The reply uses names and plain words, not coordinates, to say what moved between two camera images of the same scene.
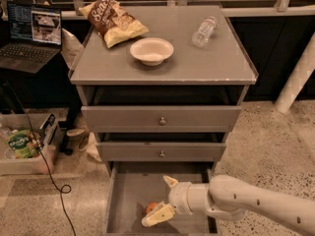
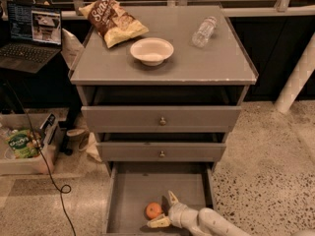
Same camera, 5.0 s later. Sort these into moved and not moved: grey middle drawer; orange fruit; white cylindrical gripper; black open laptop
Moved: white cylindrical gripper
Not moved: black open laptop; orange fruit; grey middle drawer
